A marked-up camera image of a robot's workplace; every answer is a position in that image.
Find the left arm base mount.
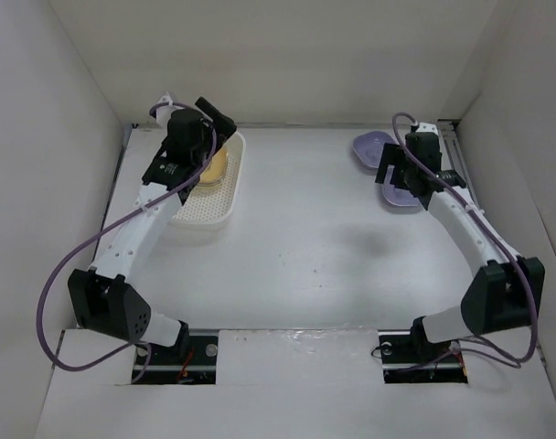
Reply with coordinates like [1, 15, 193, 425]
[131, 329, 219, 386]

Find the yellow panda plate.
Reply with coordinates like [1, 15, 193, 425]
[198, 146, 229, 187]

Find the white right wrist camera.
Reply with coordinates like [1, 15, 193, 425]
[410, 122, 439, 136]

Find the purple panda plate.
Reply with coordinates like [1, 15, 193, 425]
[381, 174, 421, 211]
[351, 131, 396, 171]

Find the white perforated plastic bin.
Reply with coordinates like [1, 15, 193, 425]
[168, 132, 247, 243]

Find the purple panda plate near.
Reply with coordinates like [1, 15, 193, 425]
[381, 174, 421, 211]

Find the purple panda plate far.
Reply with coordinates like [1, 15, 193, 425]
[351, 131, 396, 171]

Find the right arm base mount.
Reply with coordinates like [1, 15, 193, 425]
[370, 317, 468, 384]

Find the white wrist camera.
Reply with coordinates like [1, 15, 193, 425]
[410, 122, 439, 136]
[149, 92, 176, 128]

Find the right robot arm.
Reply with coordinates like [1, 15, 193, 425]
[376, 131, 545, 360]

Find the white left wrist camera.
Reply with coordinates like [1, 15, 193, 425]
[149, 92, 176, 128]

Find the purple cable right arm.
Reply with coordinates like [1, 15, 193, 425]
[391, 112, 538, 369]

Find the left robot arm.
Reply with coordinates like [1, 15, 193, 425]
[68, 97, 237, 363]

